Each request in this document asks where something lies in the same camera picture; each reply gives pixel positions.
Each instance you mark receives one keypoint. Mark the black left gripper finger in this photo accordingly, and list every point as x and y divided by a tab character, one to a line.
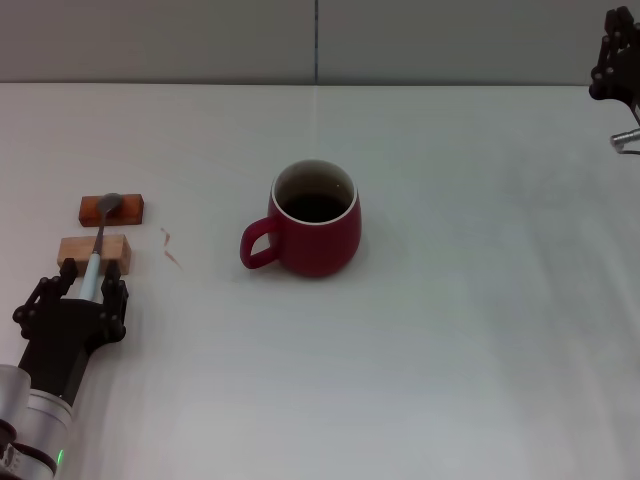
114	310
42	295

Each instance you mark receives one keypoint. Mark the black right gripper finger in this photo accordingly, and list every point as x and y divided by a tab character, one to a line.
605	75

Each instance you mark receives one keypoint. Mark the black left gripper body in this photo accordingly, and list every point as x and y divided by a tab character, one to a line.
60	345

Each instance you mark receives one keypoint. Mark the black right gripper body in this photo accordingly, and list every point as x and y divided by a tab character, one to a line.
630	75

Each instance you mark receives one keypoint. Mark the red ceramic cup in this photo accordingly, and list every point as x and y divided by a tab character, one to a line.
315	245

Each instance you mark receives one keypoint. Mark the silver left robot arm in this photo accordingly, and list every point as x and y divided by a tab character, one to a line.
30	420

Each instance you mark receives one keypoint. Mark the light wooden block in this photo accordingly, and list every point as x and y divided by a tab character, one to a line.
117	250

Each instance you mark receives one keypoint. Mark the dark reddish wooden block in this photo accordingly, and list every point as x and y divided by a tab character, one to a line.
132	210

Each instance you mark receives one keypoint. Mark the dark coffee liquid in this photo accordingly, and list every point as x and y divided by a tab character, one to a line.
315	207

